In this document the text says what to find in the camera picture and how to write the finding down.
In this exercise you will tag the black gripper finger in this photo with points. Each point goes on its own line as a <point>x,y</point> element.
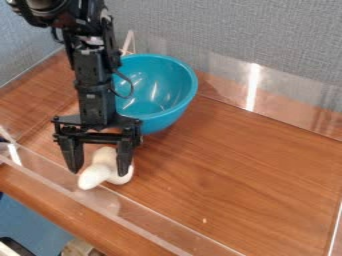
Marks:
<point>125,152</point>
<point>72,153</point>

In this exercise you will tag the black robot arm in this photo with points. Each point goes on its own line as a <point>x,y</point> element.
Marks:
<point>82,25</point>

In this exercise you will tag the brown toy mushroom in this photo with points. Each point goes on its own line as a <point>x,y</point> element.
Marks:
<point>103,170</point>

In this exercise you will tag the clear acrylic back barrier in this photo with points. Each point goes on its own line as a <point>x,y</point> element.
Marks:
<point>292,99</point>

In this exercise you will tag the clear acrylic front barrier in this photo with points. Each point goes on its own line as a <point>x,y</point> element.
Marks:
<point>115,223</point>

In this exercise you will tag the blue plastic bowl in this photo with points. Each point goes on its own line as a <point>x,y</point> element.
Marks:
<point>165,88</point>

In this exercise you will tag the clear acrylic corner bracket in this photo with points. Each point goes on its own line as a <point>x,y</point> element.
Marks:
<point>129,47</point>

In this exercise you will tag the clear acrylic barrier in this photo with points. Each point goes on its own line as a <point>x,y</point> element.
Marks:
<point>115,223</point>
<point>292,99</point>

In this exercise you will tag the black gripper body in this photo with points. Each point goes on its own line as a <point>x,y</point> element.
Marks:
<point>72,132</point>

